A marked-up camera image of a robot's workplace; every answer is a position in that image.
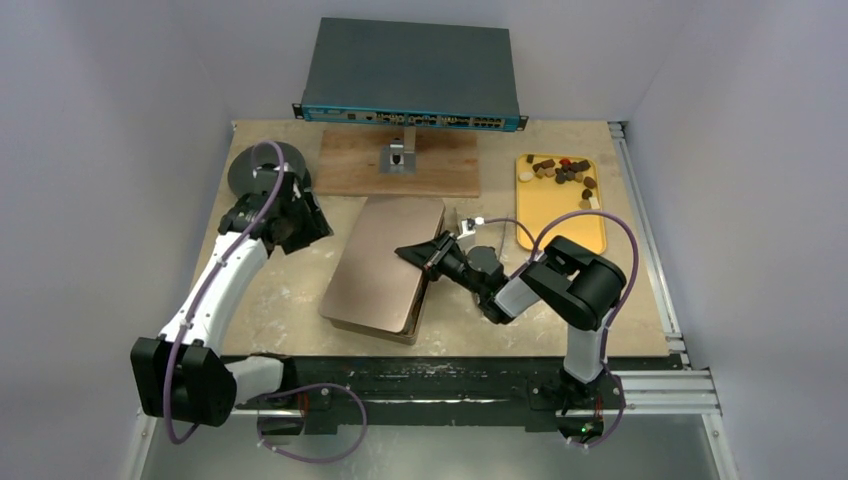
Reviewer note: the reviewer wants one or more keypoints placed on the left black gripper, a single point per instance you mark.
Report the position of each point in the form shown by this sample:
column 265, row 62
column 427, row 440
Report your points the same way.
column 315, row 228

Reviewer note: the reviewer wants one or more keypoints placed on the brown chocolate box tray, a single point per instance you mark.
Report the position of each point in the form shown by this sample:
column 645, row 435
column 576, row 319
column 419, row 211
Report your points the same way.
column 391, row 321

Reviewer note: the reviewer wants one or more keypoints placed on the black filament spool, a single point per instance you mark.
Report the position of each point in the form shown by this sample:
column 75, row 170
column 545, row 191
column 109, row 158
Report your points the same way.
column 254, row 170

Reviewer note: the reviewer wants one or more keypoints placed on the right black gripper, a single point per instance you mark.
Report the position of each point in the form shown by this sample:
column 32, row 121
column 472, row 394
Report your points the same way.
column 438, row 253

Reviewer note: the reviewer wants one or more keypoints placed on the metal switch stand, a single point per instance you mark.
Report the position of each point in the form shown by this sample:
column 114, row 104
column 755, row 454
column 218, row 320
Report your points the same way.
column 399, row 155

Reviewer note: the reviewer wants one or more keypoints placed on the brown box lid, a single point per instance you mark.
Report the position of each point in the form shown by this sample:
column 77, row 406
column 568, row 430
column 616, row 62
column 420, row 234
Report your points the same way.
column 368, row 270

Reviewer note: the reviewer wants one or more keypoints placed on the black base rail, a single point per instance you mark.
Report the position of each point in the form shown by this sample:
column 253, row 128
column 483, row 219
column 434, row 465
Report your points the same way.
column 527, row 392

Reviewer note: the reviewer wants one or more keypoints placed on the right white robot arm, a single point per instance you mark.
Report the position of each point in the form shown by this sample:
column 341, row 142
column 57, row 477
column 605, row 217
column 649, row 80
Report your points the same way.
column 581, row 287

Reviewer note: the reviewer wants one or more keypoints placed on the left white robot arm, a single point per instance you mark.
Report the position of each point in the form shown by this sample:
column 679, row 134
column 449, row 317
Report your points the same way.
column 179, row 373

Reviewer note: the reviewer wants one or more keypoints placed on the metal tweezers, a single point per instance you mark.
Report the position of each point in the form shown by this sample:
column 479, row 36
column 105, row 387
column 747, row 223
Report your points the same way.
column 492, row 233

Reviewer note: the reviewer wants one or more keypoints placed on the blue network switch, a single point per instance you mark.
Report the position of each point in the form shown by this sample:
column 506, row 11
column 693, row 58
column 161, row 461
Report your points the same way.
column 409, row 74

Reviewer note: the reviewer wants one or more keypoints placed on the wooden board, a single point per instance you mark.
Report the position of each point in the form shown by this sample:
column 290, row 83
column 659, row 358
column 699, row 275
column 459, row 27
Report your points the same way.
column 351, row 159

